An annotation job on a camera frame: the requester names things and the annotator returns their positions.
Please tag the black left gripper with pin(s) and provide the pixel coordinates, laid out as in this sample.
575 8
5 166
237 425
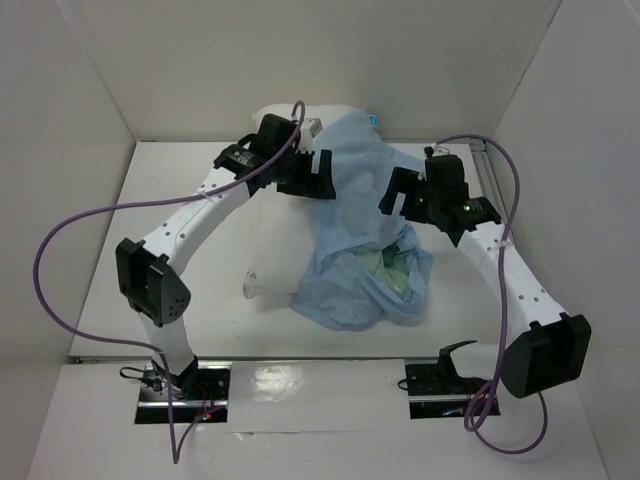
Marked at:
314 185

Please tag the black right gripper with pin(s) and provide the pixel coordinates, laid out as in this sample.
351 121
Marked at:
403 195

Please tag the white pillow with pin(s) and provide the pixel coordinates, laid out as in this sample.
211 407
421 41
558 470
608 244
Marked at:
291 229

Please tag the light blue pillowcase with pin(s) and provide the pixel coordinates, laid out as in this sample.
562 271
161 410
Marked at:
366 266

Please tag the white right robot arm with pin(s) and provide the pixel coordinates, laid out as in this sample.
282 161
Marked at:
546 345

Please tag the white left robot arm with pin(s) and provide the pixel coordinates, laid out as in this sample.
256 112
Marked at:
149 270

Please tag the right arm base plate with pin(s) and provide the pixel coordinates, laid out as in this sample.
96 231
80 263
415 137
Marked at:
434 387

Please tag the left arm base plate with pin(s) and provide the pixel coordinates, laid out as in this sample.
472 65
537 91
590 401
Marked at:
204 397

